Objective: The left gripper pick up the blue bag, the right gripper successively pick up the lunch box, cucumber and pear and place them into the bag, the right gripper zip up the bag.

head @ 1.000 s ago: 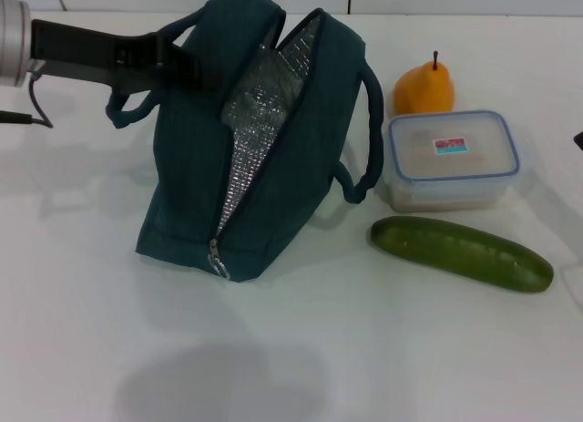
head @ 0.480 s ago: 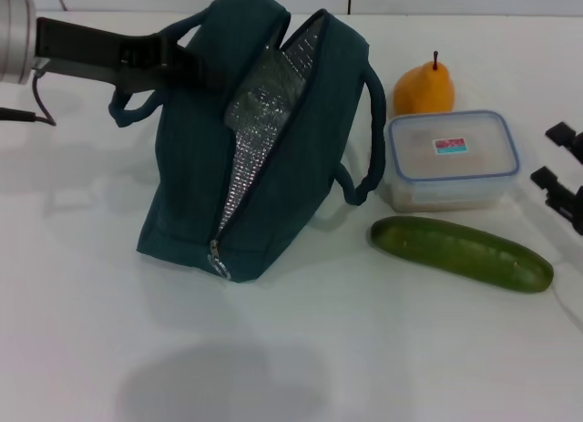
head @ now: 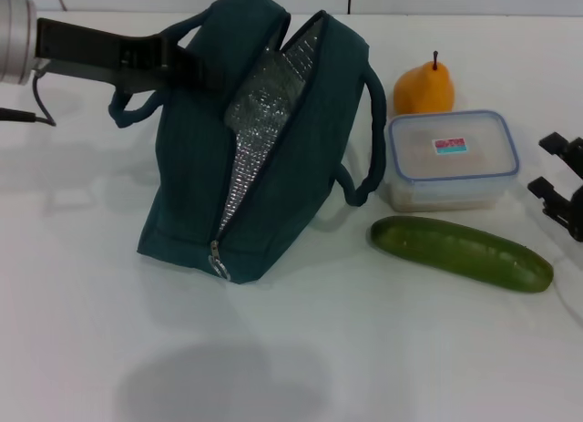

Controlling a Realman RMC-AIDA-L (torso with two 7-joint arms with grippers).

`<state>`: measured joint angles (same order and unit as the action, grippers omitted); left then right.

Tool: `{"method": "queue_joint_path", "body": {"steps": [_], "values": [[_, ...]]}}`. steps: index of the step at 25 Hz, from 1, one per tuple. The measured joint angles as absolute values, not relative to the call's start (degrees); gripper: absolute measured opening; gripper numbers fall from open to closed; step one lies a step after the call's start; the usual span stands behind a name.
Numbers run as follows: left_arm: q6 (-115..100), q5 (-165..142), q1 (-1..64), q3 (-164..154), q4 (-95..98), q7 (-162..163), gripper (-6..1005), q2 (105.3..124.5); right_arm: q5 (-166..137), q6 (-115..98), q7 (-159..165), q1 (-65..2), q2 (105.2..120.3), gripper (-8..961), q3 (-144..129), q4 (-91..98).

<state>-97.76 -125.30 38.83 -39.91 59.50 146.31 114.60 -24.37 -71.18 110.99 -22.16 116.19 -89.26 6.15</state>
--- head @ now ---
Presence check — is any left arm cable with plug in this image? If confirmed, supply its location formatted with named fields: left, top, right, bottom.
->
left=0, top=68, right=58, bottom=128

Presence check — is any clear plastic food container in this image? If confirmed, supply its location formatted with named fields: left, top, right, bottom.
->
left=384, top=109, right=521, bottom=213

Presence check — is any green cucumber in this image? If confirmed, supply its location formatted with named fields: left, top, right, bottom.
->
left=369, top=215, right=556, bottom=294

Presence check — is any dark teal insulated lunch bag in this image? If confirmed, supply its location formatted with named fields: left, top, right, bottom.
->
left=107, top=0, right=388, bottom=286

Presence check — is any yellow orange pear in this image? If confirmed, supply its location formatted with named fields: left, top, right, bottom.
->
left=393, top=50, right=456, bottom=118

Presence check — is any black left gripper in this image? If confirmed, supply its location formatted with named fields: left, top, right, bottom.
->
left=35, top=17, right=230, bottom=97

